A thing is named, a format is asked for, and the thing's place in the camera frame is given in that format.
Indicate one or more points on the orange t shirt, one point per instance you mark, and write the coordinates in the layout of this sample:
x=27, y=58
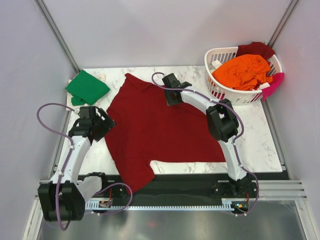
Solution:
x=244, y=73

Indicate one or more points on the folded white cloth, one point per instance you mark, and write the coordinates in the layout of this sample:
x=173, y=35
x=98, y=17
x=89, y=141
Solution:
x=100, y=77

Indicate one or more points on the white slotted cable duct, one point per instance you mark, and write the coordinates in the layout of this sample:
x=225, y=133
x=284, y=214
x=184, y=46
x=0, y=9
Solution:
x=97, y=204

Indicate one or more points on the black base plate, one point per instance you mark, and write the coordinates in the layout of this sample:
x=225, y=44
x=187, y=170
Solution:
x=167, y=189

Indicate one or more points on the right aluminium frame post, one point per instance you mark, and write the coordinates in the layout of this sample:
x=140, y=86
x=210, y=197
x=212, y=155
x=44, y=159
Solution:
x=293, y=4

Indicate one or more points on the left aluminium frame post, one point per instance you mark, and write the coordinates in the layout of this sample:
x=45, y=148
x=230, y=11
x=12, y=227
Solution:
x=57, y=34

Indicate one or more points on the dark red shirt in basket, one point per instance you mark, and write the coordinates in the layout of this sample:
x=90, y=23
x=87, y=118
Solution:
x=255, y=48

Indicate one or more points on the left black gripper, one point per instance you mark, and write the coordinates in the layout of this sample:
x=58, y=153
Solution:
x=108, y=124

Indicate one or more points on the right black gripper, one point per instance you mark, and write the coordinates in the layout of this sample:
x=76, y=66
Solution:
x=169, y=101

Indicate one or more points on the white laundry basket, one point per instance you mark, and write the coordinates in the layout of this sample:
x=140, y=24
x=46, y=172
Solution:
x=214, y=58

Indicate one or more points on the folded green t shirt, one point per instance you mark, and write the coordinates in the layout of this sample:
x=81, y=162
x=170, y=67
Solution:
x=86, y=89

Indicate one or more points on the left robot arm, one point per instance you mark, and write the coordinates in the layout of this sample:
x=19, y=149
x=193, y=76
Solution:
x=63, y=198

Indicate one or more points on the pink garment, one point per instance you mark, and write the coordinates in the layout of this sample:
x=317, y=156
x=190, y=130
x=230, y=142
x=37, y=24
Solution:
x=270, y=88

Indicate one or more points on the aluminium frame post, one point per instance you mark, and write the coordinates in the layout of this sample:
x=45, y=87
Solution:
x=57, y=34
x=293, y=4

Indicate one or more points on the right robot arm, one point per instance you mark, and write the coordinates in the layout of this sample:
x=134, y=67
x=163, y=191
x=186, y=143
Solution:
x=225, y=126

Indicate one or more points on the dark red t shirt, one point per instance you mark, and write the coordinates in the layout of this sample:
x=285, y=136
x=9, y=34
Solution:
x=147, y=129

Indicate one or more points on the aluminium front rail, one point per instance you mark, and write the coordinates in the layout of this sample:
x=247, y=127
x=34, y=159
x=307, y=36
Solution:
x=269, y=188

